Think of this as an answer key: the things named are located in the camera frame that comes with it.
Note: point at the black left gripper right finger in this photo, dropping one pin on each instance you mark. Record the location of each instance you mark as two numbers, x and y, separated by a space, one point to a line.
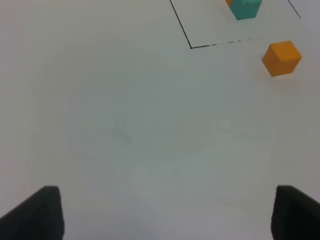
295 215

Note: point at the orange wooden cube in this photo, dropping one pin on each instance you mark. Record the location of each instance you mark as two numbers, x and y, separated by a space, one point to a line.
281 58

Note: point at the orange template cube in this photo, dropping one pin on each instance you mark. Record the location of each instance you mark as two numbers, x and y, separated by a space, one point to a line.
229 2

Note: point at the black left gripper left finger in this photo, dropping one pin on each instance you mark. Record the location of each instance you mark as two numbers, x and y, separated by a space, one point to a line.
39 217

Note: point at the green template cube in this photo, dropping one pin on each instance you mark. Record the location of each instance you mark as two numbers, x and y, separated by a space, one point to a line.
245 9

